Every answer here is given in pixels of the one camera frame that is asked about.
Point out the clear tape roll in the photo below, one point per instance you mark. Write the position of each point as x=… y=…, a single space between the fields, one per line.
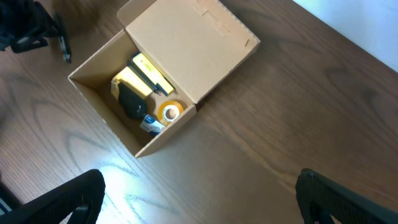
x=169 y=111

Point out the open cardboard box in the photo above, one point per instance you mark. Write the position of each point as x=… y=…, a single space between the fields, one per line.
x=194 y=44

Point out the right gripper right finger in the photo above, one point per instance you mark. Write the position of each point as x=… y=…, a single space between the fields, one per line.
x=322 y=200

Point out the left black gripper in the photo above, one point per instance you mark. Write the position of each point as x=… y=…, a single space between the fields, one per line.
x=25 y=25

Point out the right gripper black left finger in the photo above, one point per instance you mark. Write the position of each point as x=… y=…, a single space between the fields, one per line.
x=79 y=199

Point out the yellow highlighter marker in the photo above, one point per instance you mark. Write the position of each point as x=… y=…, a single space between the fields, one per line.
x=152 y=72

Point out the black correction tape dispenser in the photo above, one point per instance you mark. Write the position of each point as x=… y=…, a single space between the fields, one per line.
x=133 y=105

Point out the red black stapler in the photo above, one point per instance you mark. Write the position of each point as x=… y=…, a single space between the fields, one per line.
x=154 y=86

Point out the yellow sticky note pad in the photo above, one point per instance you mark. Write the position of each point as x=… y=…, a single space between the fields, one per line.
x=132 y=81

